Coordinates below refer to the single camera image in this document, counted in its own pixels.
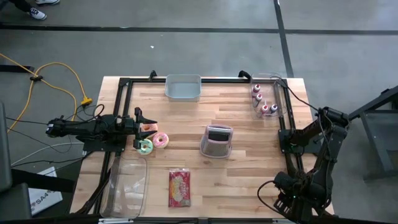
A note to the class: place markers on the red snack packet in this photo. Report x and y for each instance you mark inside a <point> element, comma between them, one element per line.
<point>179,188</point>

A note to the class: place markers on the orange frosted toy donut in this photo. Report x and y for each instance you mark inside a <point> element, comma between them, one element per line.
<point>152,127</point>

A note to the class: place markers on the dark grey box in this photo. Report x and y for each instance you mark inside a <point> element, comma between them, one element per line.
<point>15,202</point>

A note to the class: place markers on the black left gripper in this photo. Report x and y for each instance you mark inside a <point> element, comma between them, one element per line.
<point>129,127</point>

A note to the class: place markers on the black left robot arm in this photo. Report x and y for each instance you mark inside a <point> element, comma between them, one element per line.
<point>93,127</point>

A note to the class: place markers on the dark purple paint bottle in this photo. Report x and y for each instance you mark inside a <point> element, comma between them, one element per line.
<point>273,108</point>

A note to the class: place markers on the black floor bar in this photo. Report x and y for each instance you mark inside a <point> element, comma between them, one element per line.
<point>15,68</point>

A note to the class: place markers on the white labelled box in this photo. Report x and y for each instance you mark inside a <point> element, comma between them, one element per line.
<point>46,202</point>

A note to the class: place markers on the person's shoe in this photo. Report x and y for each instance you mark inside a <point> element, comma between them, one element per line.
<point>38,14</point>
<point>46,1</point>

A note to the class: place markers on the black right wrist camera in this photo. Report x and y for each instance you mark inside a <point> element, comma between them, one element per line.
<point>281,180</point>

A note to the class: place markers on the black aluminium table frame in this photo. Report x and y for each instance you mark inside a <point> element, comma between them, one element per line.
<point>224,81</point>

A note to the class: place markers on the silver table bracket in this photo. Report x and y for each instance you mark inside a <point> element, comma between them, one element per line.
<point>280,221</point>
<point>115,221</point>

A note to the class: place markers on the dark grey panel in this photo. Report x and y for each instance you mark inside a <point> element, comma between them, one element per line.
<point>4,149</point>

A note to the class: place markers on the black beam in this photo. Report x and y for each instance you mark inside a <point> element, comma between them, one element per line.
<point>43,182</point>

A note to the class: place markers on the black frame clamp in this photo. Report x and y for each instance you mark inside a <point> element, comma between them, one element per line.
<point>152,75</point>
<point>244,74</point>

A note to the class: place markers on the green frosted toy donut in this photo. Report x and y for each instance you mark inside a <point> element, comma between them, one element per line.
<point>148,151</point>

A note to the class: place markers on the dark metal stand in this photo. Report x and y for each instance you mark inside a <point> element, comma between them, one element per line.
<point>376,140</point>

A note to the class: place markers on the pink frosted toy donut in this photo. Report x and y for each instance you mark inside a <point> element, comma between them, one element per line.
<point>164,143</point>

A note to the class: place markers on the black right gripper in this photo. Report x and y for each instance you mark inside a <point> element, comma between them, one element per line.
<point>295,208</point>

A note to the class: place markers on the grey plastic bin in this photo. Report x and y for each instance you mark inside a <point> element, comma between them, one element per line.
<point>183,90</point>

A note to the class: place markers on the magenta paint bottle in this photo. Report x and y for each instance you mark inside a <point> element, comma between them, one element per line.
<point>256,89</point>
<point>257,99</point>

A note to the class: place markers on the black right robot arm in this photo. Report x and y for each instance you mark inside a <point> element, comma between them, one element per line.
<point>329,149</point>

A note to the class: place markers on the person's leg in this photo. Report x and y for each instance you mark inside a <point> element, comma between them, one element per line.
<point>21,4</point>

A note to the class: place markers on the clear plastic container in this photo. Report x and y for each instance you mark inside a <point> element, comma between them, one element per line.
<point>127,186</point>
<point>269,90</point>

